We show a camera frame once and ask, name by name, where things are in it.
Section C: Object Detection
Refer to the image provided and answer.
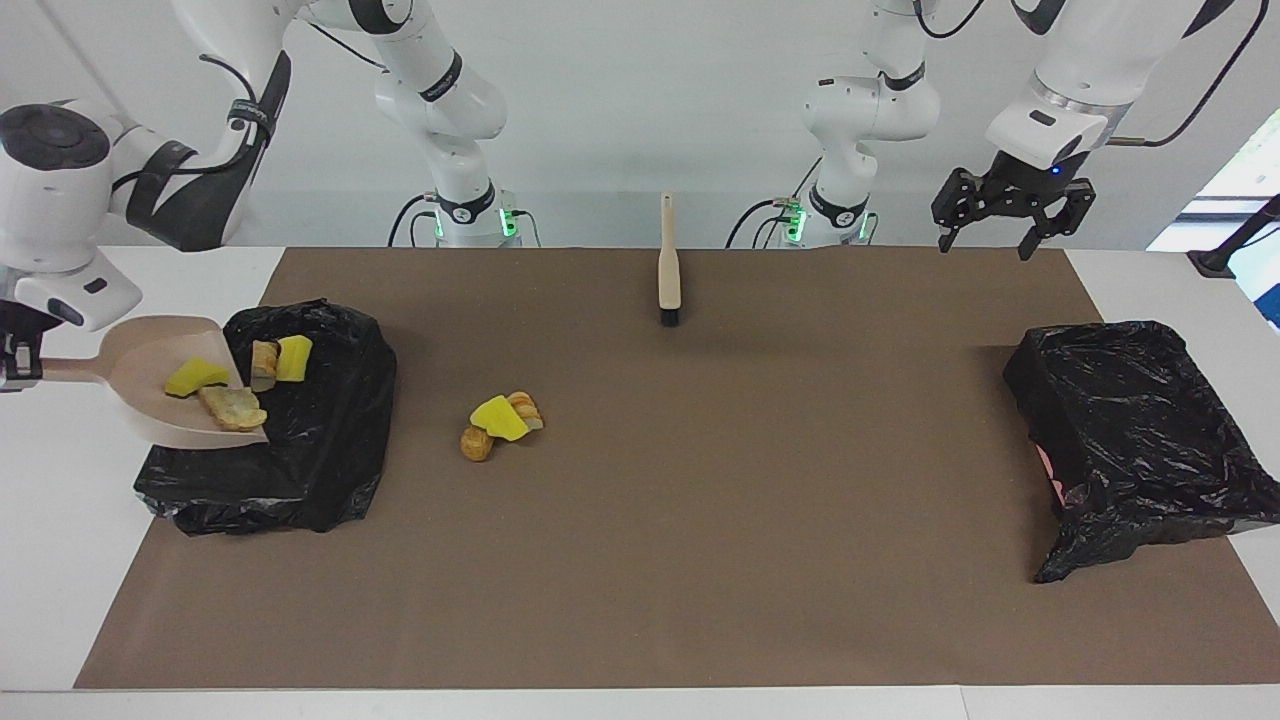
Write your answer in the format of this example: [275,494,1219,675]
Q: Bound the brown table mat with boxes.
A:
[73,246,1280,691]

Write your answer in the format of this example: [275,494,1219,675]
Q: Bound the large yellow sponge piece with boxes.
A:
[469,395,530,442]

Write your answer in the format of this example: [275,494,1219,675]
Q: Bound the beige plastic dustpan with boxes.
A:
[40,315,271,448]

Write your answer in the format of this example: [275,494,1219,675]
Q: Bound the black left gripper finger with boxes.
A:
[1018,185,1097,262]
[930,168,979,253]

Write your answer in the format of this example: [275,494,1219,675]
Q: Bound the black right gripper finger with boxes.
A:
[0,345,46,393]

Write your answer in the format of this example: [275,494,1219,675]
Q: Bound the beige hand brush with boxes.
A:
[657,192,683,328]

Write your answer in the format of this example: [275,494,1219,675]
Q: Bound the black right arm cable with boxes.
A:
[110,20,386,196]

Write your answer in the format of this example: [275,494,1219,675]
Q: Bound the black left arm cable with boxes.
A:
[915,0,1273,149]

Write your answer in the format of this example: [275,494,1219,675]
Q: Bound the black bag lined pink bin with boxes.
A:
[1003,320,1280,584]

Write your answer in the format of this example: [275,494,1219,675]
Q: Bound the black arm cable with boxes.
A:
[915,0,1273,149]
[110,20,386,196]

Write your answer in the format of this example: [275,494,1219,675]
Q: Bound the bright window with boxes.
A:
[1145,110,1280,331]

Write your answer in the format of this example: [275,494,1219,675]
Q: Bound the black base power cable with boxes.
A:
[725,155,826,248]
[388,193,441,248]

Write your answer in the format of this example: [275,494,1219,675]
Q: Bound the black clamp stand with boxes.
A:
[1187,193,1280,279]

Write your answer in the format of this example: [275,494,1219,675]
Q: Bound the yellow sponge with green pad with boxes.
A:
[165,358,232,399]

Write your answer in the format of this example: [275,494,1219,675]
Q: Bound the yellow sponge wedge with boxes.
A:
[275,335,314,383]

